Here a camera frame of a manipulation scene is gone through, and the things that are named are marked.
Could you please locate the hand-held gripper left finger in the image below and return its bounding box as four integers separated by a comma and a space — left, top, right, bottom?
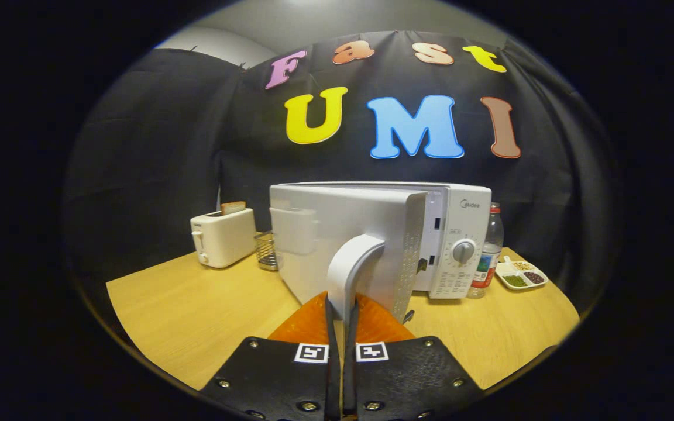
200, 291, 342, 421

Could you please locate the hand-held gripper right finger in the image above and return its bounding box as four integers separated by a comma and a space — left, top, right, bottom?
343, 292, 487, 421

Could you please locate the white microwave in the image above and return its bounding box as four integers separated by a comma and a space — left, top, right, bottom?
269, 180, 493, 325

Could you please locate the white toaster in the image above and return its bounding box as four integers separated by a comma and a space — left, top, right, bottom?
190, 208, 257, 270

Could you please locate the clear plastic bottle red label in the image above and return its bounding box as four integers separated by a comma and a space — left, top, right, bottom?
467, 202, 505, 299

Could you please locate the white divided dish with beans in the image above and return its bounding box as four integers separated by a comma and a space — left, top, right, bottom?
495, 256, 549, 291

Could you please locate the black backdrop cloth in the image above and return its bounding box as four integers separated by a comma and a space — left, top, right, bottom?
62, 29, 621, 305

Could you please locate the wire mesh basket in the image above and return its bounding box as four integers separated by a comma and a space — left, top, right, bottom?
254, 231, 279, 272

